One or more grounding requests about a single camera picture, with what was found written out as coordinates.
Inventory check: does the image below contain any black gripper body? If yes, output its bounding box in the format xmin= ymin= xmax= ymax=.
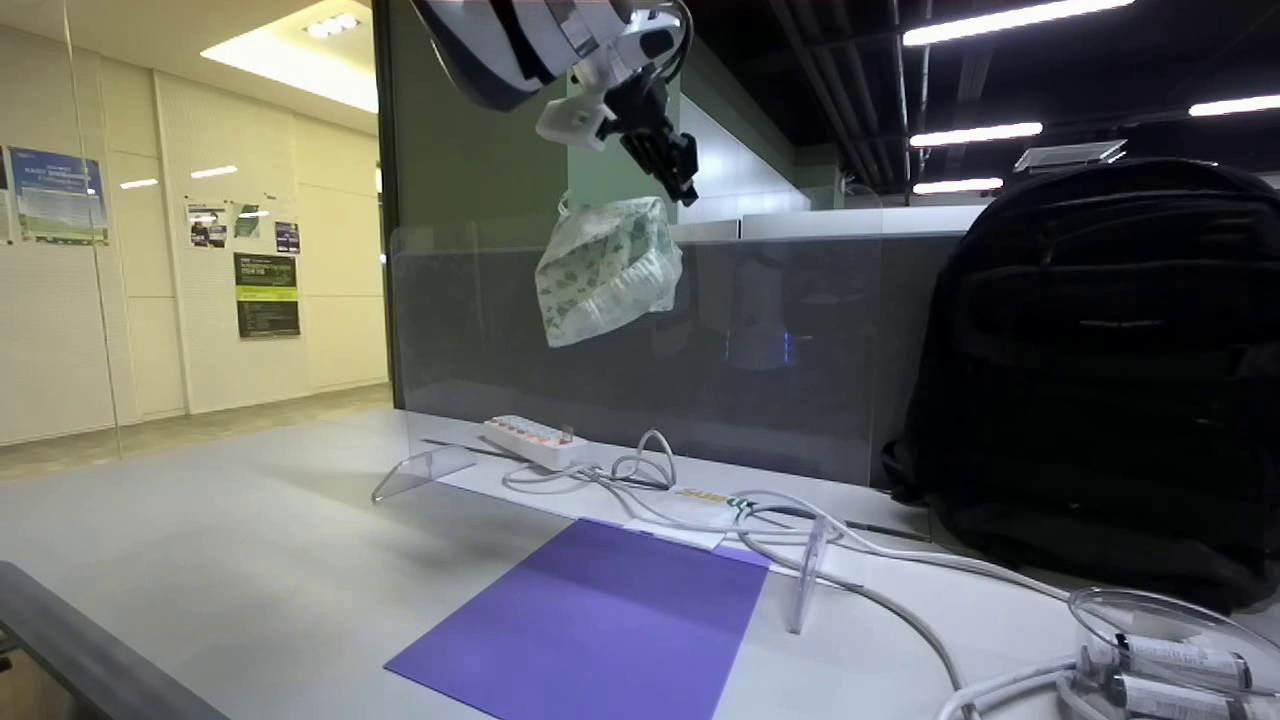
xmin=597 ymin=59 xmax=687 ymax=153

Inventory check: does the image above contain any white green floral cloth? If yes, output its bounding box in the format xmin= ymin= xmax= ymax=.
xmin=533 ymin=194 xmax=687 ymax=352

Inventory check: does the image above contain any green pillar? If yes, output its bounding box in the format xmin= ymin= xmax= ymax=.
xmin=376 ymin=0 xmax=687 ymax=258

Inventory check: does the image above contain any grey desk partition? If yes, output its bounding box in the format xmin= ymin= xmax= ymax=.
xmin=386 ymin=231 xmax=965 ymax=489

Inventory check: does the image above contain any long ceiling tube light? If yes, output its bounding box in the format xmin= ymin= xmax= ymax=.
xmin=908 ymin=174 xmax=1008 ymax=199
xmin=908 ymin=116 xmax=1047 ymax=153
xmin=1184 ymin=90 xmax=1280 ymax=126
xmin=900 ymin=0 xmax=1141 ymax=51

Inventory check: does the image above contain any white power strip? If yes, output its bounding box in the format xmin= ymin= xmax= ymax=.
xmin=491 ymin=423 xmax=682 ymax=498
xmin=476 ymin=412 xmax=597 ymax=477

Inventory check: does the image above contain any large ceiling light panel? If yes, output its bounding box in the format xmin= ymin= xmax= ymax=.
xmin=196 ymin=0 xmax=383 ymax=122

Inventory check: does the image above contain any dark green black poster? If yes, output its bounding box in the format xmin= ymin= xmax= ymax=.
xmin=230 ymin=249 xmax=303 ymax=343

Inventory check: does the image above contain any black backpack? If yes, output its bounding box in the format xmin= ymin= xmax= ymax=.
xmin=876 ymin=126 xmax=1280 ymax=616

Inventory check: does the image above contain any purple rectangular mat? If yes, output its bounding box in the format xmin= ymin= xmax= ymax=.
xmin=379 ymin=516 xmax=776 ymax=720

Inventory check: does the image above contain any white plug adapter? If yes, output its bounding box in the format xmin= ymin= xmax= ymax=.
xmin=1062 ymin=671 xmax=1280 ymax=720
xmin=1075 ymin=630 xmax=1272 ymax=698

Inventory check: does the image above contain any small green wall notice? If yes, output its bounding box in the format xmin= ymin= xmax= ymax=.
xmin=228 ymin=199 xmax=273 ymax=243

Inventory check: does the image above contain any small photo wall notice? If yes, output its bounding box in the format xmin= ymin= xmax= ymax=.
xmin=183 ymin=199 xmax=230 ymax=253

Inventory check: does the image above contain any long white cable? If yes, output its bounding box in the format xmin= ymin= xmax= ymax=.
xmin=584 ymin=472 xmax=1088 ymax=698

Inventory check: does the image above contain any blue white wall poster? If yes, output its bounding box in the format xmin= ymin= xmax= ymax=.
xmin=5 ymin=144 xmax=112 ymax=249

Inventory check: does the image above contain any thin white looped cable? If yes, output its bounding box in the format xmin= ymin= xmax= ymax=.
xmin=930 ymin=581 xmax=1280 ymax=720

